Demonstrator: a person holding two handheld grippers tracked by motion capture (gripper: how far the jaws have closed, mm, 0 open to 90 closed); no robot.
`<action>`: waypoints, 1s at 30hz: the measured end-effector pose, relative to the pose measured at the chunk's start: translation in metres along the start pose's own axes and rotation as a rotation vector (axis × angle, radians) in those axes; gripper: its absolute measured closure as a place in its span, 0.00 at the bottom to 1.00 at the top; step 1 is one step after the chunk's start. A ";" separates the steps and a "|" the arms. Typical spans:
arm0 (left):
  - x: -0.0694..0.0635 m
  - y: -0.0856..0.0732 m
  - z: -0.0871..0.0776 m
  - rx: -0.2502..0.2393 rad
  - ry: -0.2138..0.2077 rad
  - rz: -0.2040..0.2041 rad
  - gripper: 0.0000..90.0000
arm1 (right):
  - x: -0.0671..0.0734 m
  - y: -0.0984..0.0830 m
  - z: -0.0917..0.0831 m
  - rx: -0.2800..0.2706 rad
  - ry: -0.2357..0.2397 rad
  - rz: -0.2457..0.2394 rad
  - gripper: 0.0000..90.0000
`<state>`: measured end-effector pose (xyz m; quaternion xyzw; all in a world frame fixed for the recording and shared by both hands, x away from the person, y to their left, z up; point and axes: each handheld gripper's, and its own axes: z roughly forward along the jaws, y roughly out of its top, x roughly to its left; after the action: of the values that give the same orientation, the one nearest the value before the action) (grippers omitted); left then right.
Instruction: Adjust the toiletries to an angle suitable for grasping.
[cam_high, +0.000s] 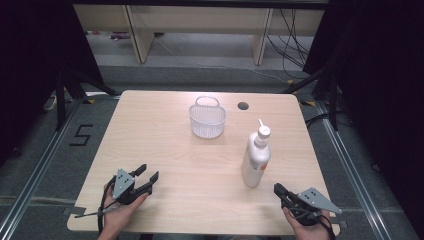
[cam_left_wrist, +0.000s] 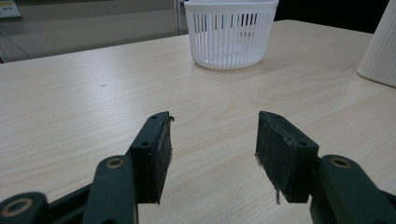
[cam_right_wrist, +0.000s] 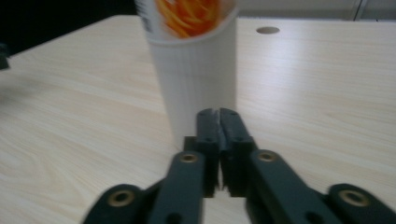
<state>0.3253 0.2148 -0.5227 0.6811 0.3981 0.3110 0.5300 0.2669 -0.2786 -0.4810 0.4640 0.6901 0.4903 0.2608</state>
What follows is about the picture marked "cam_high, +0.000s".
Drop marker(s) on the person's left hand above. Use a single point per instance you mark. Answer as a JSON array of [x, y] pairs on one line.
[[118, 215]]

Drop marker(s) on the aluminium floor rail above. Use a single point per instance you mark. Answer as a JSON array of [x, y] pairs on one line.
[[353, 173], [36, 170]]

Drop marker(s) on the black metal stand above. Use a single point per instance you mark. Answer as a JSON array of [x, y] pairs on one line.
[[60, 100], [333, 100]]

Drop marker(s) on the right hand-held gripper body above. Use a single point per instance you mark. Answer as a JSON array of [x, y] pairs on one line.
[[308, 204]]

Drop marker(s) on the black curtain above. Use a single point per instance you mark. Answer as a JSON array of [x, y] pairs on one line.
[[36, 66], [383, 83]]

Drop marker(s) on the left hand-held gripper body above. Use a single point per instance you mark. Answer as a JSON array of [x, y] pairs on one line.
[[124, 186]]

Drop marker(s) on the pale wooden desk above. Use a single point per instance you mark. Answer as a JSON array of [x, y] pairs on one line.
[[143, 30]]

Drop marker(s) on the white plastic mesh basket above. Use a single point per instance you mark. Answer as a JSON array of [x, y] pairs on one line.
[[207, 119]]

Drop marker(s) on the white nozzle bottle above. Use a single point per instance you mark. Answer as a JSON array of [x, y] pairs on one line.
[[256, 158]]

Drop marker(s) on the person's right hand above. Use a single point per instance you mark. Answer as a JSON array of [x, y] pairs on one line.
[[305, 229]]

